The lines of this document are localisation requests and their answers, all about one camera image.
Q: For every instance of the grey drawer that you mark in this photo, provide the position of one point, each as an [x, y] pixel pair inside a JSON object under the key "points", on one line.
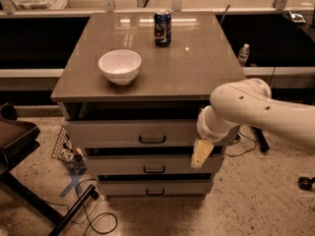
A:
{"points": [[155, 188], [149, 164], [132, 133]]}

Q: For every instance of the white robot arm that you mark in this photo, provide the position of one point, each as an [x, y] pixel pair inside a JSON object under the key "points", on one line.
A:
{"points": [[249, 102]]}

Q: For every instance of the grey drawer cabinet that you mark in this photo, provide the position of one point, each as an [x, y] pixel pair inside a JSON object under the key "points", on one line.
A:
{"points": [[174, 83]]}

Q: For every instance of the black caster wheel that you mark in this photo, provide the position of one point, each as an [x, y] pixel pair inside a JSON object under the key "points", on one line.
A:
{"points": [[306, 183]]}

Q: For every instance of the blue soda can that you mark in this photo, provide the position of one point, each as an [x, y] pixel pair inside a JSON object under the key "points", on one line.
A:
{"points": [[162, 27]]}

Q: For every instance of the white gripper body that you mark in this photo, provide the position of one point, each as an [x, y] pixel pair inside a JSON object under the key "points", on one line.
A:
{"points": [[211, 134]]}

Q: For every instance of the clear plastic water bottle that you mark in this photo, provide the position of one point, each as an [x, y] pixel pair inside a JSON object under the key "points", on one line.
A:
{"points": [[243, 54]]}

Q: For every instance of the white ceramic bowl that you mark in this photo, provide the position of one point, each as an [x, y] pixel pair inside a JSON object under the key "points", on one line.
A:
{"points": [[120, 66]]}

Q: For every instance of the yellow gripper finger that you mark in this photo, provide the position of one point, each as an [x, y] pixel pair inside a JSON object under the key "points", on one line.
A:
{"points": [[202, 150]]}

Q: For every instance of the dark chair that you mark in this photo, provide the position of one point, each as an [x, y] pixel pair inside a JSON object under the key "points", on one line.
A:
{"points": [[17, 141]]}

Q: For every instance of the wire basket with items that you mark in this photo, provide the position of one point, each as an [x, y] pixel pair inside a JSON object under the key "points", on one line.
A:
{"points": [[66, 153]]}

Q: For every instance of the black table leg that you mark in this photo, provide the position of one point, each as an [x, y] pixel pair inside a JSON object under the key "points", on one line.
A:
{"points": [[264, 147]]}

